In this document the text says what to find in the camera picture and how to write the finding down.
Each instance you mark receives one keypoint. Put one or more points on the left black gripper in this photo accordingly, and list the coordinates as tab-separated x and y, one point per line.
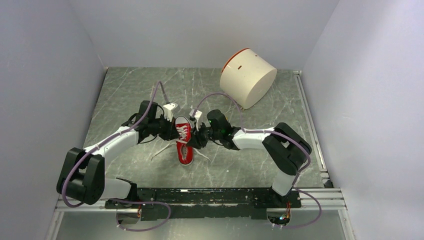
170	133

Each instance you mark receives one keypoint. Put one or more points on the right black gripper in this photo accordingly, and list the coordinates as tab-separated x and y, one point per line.
195	142

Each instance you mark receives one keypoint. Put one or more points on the red canvas sneaker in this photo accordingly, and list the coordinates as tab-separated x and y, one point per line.
185	152

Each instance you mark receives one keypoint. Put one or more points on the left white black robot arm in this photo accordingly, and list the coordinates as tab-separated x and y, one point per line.
82	176

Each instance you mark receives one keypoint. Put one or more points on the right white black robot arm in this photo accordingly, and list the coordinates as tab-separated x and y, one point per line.
287	149

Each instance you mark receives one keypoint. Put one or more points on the white cylindrical container orange rim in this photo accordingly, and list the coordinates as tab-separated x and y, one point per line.
247	77

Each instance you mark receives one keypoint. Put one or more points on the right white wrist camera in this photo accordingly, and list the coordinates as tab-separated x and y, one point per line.
196	117

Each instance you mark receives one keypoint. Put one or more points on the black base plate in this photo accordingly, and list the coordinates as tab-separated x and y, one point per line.
199	203

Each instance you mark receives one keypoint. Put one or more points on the aluminium frame rail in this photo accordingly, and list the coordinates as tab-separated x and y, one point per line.
326	198

